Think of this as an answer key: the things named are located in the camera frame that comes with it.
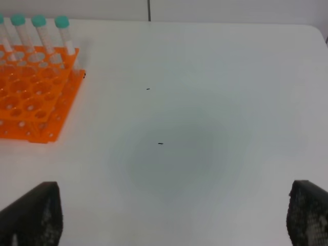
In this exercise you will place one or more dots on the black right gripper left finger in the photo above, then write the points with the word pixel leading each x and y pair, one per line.
pixel 36 218

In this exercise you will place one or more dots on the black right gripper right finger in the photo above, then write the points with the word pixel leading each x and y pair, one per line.
pixel 306 219

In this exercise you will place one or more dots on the orange plastic test tube rack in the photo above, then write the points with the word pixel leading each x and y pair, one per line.
pixel 36 97

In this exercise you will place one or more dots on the row tube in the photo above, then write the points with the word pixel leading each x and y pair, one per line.
pixel 39 22
pixel 62 23
pixel 5 38
pixel 19 22

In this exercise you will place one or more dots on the back row tube far right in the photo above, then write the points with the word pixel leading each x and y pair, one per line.
pixel 62 23

